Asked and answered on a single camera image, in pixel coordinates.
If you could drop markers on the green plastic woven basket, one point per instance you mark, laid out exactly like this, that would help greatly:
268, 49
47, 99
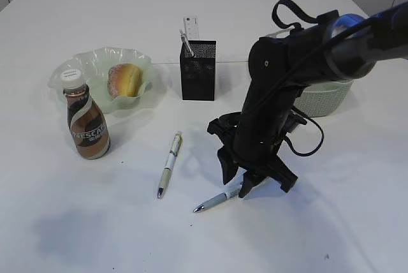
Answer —
320, 100

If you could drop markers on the black mesh pen holder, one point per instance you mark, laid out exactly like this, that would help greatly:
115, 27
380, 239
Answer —
198, 72

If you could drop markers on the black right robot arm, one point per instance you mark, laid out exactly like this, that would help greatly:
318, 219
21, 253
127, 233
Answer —
334, 48

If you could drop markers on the sugared bread roll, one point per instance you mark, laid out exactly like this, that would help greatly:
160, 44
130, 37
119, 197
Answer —
124, 80

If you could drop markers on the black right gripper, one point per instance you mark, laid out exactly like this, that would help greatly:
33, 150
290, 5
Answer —
242, 150

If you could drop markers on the clear plastic ruler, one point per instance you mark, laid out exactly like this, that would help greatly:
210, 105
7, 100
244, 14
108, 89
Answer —
191, 27

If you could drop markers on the white pen grey grip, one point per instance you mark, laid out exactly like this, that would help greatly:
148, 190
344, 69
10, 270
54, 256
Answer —
186, 42

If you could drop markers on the Nescafe coffee bottle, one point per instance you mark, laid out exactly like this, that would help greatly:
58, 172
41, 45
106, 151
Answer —
86, 122

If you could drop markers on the blue clear pen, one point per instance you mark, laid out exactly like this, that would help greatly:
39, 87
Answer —
230, 192

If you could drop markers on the green wavy glass plate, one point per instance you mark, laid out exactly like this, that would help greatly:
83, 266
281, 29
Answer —
95, 66

